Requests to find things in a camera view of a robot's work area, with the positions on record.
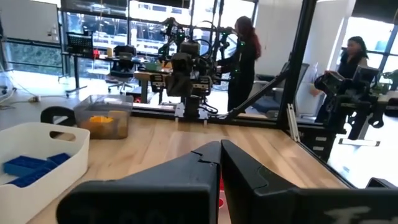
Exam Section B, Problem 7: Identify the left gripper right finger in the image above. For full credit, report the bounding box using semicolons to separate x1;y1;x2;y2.
220;139;398;224

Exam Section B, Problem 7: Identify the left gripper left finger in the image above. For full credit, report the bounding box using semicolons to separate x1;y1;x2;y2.
55;140;221;224

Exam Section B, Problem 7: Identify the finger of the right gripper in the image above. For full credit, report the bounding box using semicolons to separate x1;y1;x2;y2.
165;67;181;97
180;67;194;97

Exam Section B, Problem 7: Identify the red toy brick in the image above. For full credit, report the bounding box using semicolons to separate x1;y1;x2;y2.
218;179;225;209

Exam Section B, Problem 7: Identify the blue toy brick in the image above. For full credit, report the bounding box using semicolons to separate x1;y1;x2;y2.
46;152;72;166
2;155;48;177
6;167;53;189

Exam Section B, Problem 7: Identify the wooden desk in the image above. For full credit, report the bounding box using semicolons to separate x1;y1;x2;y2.
133;70;172;103

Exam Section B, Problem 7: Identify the black office chair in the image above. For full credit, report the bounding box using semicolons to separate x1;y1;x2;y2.
107;45;137;94

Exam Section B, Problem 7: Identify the person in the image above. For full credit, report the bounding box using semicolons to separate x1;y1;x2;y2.
309;35;371;124
217;15;262;113

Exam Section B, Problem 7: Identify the smoky grey plastic bin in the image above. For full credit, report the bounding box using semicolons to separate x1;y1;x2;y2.
73;94;134;140

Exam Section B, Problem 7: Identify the white plastic bin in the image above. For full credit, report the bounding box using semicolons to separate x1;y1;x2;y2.
0;122;91;224

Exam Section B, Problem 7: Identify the black stand with panel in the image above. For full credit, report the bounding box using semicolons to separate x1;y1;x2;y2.
63;32;95;96

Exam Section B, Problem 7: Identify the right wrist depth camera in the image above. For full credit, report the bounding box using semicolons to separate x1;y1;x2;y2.
179;40;201;57

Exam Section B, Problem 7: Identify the black table edge rail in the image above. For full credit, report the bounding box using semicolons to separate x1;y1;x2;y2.
130;104;280;129
294;124;357;190

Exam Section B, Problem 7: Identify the black diagonal frame brace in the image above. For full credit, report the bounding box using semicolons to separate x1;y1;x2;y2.
222;70;290;122

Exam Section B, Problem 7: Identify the silver corner bracket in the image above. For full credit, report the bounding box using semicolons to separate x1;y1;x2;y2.
286;103;301;143

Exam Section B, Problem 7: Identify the black frame post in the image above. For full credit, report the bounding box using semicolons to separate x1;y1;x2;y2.
275;0;318;130

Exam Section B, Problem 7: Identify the black rounded frame foot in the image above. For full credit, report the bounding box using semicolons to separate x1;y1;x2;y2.
40;105;77;127

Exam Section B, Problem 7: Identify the white wall board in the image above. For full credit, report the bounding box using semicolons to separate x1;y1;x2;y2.
0;0;60;44

